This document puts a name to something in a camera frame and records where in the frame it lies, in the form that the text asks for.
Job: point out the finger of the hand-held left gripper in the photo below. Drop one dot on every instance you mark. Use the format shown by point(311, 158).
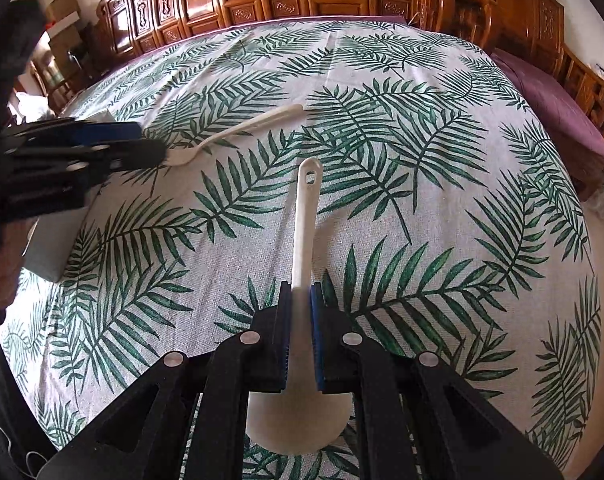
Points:
point(106, 132)
point(141, 152)

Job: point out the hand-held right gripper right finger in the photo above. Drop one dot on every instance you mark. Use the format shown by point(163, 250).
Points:
point(316, 330)

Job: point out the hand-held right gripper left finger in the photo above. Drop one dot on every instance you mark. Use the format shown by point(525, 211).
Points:
point(284, 330)

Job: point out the white rice paddle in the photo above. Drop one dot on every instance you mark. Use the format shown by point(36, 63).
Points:
point(304, 240)

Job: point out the white plastic fork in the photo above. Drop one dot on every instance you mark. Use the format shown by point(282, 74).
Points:
point(242, 127)

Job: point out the grey utensil tray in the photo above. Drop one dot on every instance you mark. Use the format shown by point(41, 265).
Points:
point(51, 250)

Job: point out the clear plastic bag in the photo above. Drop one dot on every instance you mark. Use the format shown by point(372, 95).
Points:
point(29, 107)

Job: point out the dark wooden chair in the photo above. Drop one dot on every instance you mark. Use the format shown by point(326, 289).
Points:
point(56, 82)

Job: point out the cardboard box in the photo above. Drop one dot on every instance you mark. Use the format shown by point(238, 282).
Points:
point(64, 5)
point(65, 37)

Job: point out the leaf print tablecloth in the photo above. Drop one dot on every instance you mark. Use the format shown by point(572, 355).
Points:
point(432, 210)

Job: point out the purple bench cushion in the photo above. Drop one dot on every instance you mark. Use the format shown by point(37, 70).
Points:
point(382, 18)

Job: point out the person's black clothing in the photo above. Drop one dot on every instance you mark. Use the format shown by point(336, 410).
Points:
point(11, 410)

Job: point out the purple armchair cushion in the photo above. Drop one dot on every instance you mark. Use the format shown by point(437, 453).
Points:
point(547, 105)

